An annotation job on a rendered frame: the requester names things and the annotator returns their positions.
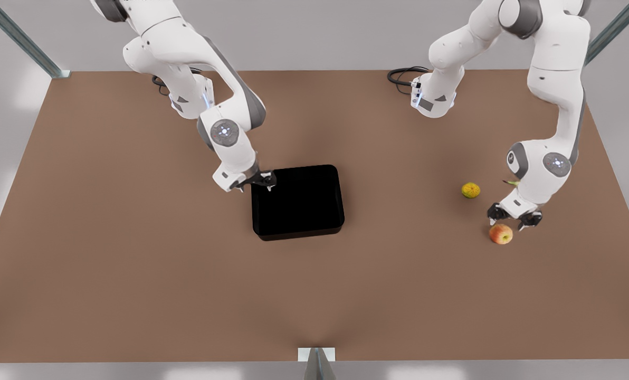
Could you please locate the black rectangular tray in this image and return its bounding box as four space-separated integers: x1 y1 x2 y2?
251 164 346 242

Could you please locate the red-yellow apple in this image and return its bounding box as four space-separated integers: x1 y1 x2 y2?
489 223 514 245

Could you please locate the silver frame post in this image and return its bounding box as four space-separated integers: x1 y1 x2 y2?
0 0 72 79
584 0 629 67
297 347 337 380

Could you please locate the black right arm cable loop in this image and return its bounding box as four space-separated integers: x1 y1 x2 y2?
151 67 204 97

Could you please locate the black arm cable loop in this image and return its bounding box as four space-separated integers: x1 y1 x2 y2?
387 66 432 96
151 67 204 97

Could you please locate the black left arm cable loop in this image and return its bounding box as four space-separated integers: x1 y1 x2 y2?
387 66 432 96

